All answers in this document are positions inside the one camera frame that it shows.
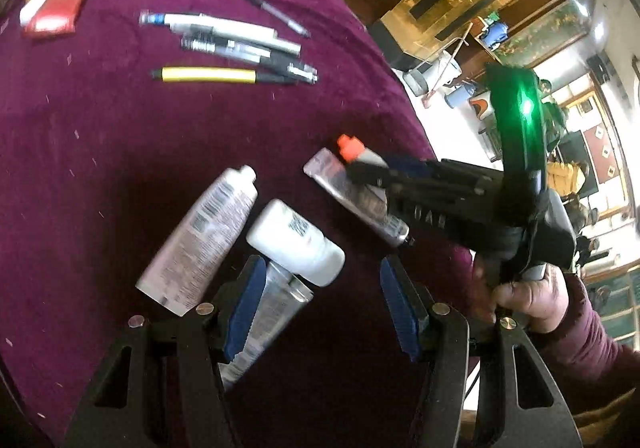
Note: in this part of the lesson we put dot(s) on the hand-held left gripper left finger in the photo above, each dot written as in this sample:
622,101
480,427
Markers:
245,308

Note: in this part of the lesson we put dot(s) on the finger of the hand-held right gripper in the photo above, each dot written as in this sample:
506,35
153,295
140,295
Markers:
390,183
420,163

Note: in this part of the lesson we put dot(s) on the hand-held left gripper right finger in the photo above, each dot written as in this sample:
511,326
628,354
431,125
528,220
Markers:
400,308

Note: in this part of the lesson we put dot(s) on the silver crimped tube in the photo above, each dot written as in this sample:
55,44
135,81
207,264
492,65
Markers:
280,298

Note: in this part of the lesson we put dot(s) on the silver printed tube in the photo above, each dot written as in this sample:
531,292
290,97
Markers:
340,183

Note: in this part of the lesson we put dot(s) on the white bottle orange cap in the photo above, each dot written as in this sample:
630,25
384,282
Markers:
350,147

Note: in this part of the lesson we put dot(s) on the white tube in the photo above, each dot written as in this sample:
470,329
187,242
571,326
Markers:
200,238

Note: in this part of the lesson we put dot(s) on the white plastic bottle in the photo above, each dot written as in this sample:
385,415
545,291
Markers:
295,240

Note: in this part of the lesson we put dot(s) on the person's right forearm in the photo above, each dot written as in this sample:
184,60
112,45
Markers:
590,348

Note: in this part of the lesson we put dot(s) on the person's right hand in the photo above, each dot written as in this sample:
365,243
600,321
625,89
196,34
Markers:
535,300

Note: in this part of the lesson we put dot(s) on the blue bucket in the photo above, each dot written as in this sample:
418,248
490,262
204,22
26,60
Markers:
460,95

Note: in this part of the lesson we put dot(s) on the white bucket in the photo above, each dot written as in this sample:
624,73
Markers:
430,72

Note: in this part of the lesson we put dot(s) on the blue container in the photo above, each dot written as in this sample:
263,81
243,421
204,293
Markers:
496,33

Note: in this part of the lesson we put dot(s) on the aquarium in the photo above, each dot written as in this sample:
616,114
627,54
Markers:
545,32

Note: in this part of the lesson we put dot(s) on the black white pen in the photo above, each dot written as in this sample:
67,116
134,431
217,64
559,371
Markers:
235,50

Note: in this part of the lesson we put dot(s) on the black clear gel pen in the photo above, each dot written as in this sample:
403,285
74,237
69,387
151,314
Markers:
272,10

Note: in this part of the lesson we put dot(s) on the yellow black pen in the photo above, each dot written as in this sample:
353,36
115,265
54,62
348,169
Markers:
210,74

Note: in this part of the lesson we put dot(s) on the maroon tablecloth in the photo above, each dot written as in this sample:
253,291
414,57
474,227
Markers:
100,127

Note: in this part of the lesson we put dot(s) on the white pen blue end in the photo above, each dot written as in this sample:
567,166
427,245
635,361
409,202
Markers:
200,21

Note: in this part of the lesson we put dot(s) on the red snack packet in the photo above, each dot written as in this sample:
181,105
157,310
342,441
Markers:
60,7

